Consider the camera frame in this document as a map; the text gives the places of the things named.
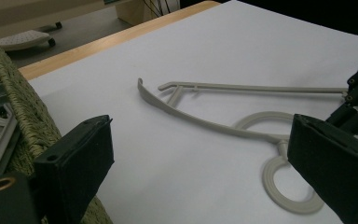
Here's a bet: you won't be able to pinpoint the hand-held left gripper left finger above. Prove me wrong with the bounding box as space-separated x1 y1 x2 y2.
32 114 116 224

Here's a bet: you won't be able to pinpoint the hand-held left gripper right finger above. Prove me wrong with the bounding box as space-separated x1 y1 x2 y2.
287 114 358 224

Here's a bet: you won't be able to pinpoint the low wheeled platform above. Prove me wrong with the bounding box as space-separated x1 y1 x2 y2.
0 21 63 52

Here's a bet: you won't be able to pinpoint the white paper sheet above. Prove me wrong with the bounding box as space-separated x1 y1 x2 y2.
27 0 358 224

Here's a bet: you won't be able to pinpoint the green woven basket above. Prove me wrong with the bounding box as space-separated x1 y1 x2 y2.
0 24 115 224

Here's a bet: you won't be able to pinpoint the black hanging cables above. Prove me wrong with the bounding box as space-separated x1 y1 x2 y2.
142 0 171 17

